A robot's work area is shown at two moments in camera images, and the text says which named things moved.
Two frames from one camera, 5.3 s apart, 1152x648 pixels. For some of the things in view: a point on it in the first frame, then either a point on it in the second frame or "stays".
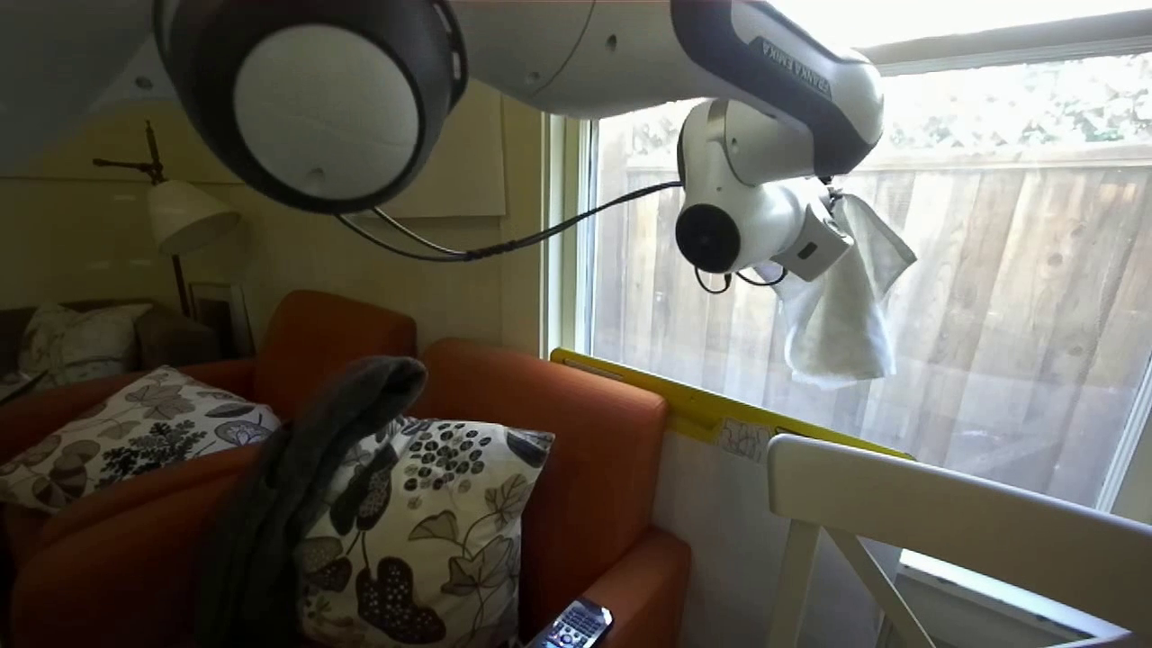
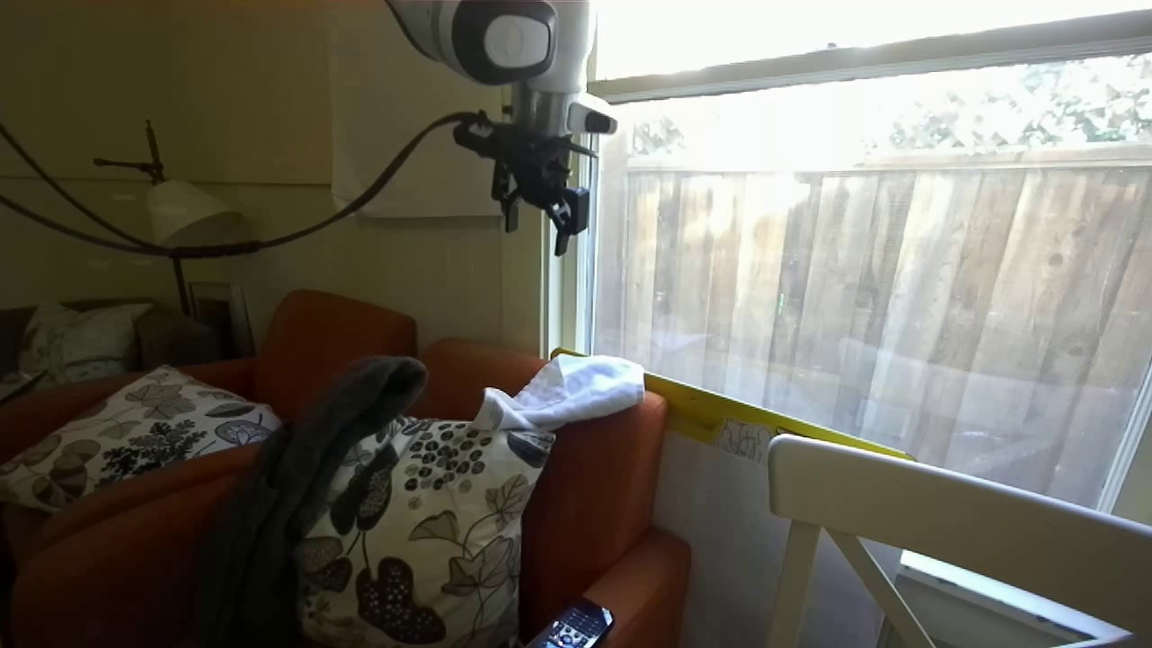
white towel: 838,316 → 560,390
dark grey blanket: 253,596 stays
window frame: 1011,165 stays
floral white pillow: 414,542 stays
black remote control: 576,626 stays
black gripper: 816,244 → 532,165
